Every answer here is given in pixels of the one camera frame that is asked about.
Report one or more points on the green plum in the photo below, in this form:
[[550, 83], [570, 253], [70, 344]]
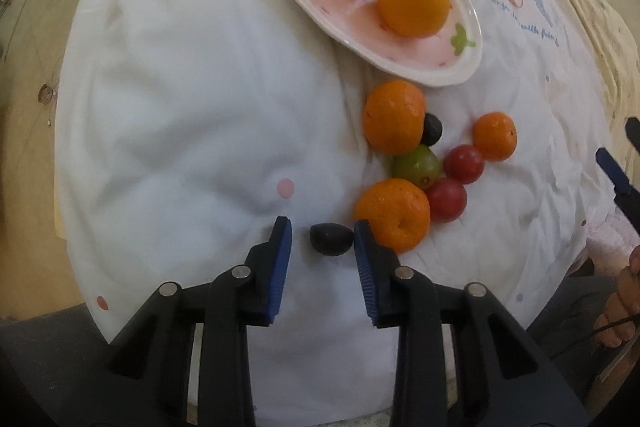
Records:
[[416, 166]]

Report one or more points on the white printed blanket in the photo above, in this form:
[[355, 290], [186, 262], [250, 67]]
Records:
[[200, 107]]

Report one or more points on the cream bedsheet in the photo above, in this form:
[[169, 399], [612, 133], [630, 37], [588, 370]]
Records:
[[600, 7]]

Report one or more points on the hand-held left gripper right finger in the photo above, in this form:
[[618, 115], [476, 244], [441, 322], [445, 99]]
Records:
[[364, 262]]

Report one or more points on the small mandarin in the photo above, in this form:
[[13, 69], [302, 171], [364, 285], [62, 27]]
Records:
[[495, 137]]

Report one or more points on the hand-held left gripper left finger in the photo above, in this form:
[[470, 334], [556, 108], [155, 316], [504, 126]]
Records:
[[281, 257]]

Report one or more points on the dark grey cloth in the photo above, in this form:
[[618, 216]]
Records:
[[565, 307]]

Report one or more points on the dark purple grape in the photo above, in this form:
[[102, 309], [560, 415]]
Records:
[[330, 239], [433, 130]]

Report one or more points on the red plum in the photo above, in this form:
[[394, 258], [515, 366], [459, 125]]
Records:
[[464, 164], [446, 200]]

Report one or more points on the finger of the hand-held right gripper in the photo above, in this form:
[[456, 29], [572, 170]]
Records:
[[634, 134], [614, 171]]

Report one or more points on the pink patterned cloth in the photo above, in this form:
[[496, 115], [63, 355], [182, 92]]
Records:
[[611, 239]]

